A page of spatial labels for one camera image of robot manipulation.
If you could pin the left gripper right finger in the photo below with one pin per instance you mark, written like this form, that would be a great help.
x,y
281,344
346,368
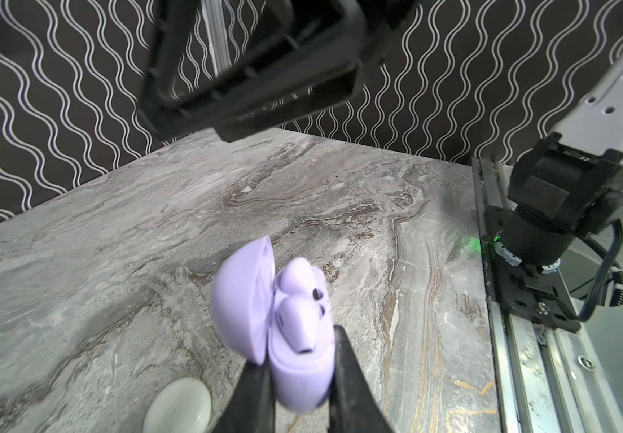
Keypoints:
x,y
352,407

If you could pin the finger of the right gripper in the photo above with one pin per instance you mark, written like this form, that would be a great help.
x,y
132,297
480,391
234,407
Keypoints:
x,y
305,58

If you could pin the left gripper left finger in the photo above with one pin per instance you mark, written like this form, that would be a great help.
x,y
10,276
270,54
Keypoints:
x,y
252,405

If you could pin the white earbud charging case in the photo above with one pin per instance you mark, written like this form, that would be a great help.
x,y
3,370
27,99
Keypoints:
x,y
183,406

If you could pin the purple earbud charging case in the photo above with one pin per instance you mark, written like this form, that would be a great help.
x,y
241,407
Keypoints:
x,y
243,303

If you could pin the purple earbud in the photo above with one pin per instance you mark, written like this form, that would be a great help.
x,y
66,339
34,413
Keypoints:
x,y
298,318
300,277

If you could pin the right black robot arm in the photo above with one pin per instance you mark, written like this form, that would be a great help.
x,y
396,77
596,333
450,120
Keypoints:
x,y
536,84

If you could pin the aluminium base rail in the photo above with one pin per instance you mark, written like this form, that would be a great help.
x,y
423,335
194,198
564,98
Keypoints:
x,y
548,379

